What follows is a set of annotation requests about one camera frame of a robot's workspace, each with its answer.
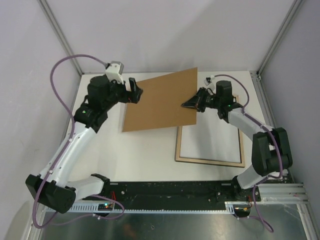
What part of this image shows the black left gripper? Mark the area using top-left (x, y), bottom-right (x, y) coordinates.
top-left (103, 76), bottom-right (143, 111)

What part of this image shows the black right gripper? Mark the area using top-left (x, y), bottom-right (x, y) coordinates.
top-left (181, 87), bottom-right (222, 113)

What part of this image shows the brown frame backing board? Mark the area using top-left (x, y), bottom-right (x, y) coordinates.
top-left (122, 67), bottom-right (198, 132)

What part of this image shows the building photo print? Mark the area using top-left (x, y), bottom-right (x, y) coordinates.
top-left (179, 109), bottom-right (242, 163)

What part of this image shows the wooden picture frame black front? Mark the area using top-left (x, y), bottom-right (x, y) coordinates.
top-left (174, 93), bottom-right (246, 168)

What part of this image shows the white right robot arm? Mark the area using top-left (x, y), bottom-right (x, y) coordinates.
top-left (175, 87), bottom-right (293, 201)

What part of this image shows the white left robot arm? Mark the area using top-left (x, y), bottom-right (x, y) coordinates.
top-left (25, 75), bottom-right (143, 214)

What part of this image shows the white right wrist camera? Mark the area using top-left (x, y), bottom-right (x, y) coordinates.
top-left (204, 75), bottom-right (215, 86)

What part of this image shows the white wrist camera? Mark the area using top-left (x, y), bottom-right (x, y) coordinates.
top-left (105, 61), bottom-right (124, 85)
top-left (204, 75), bottom-right (215, 86)

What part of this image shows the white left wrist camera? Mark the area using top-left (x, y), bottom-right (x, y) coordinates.
top-left (105, 61), bottom-right (124, 85)

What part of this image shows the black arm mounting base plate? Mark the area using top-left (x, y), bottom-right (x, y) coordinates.
top-left (100, 180), bottom-right (261, 211)

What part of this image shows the white slotted cable duct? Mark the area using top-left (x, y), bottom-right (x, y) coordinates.
top-left (67, 201), bottom-right (250, 215)

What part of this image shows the left aluminium corner post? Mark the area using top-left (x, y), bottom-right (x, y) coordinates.
top-left (36, 0), bottom-right (83, 75)

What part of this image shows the aluminium corner post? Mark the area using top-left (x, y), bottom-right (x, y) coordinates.
top-left (256, 0), bottom-right (305, 75)
top-left (36, 0), bottom-right (83, 75)

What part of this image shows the aluminium table edge rail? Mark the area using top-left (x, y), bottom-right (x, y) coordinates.
top-left (249, 70), bottom-right (309, 205)

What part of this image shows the right aluminium corner post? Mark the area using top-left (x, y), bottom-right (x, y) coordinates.
top-left (256, 0), bottom-right (305, 75)

